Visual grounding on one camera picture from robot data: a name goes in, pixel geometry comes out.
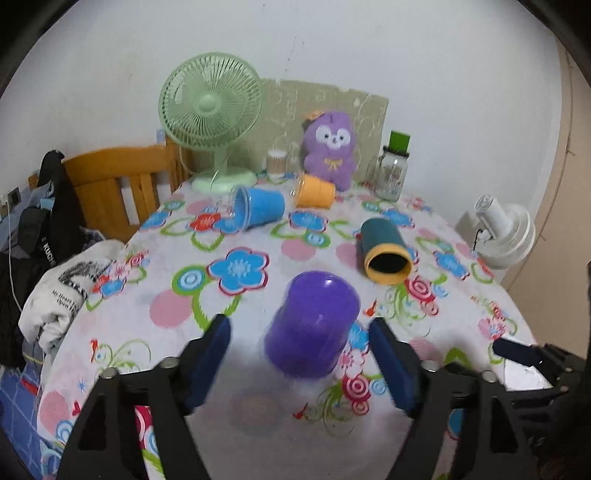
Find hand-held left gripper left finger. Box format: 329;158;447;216
55;314;232;480

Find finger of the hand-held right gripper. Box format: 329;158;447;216
492;338;561;370

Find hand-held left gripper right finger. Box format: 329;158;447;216
367;318;551;480

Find purple plastic cup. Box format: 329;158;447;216
263;271;361;380

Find dark green cup yellow rim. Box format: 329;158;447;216
355;218;414;285

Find clear plastic cup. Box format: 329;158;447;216
213;187;252;233

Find blue plastic cup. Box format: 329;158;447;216
233;185;286;232

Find orange plastic cup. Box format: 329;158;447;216
292;172;337;209

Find white desk fan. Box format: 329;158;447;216
471;194;536;271

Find beige door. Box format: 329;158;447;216
503;44;591;356

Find white printed shirt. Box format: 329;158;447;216
18;240;126;352

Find glass jar green lid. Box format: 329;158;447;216
375;131;413;201

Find blue patterned mat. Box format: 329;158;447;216
0;364;63;480

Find cotton swab container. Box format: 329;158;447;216
266;150;288;181

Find wooden chair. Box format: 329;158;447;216
62;138;195;243

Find purple plush toy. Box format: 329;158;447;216
301;110;357;191

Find green desk fan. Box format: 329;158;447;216
158;52;265;195

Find beige patterned board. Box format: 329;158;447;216
252;78;389;185

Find white cable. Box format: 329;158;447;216
6;203;23;317

